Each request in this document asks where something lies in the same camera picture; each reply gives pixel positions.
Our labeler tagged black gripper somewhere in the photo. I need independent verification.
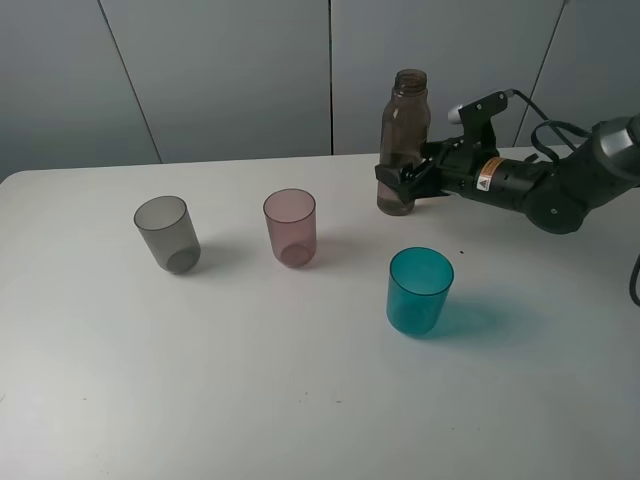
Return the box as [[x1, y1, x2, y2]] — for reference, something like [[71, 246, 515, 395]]
[[375, 138, 509, 204]]

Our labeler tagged brown transparent plastic bottle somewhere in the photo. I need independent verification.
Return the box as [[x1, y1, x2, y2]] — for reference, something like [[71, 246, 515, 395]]
[[376, 69, 432, 218]]

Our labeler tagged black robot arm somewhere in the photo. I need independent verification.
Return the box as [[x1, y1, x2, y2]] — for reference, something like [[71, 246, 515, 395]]
[[375, 117, 639, 234]]

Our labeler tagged teal translucent plastic cup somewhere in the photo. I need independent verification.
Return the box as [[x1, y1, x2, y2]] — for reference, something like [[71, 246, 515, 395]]
[[386, 247, 454, 337]]

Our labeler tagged pink translucent plastic cup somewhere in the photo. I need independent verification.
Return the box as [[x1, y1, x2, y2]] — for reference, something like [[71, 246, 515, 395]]
[[263, 188, 317, 268]]

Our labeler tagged grey translucent plastic cup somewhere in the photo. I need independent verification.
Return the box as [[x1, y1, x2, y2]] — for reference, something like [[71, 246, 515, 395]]
[[133, 195, 201, 274]]

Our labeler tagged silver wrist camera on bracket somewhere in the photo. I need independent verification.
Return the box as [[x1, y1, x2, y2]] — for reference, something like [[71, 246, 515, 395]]
[[447, 89, 515, 148]]

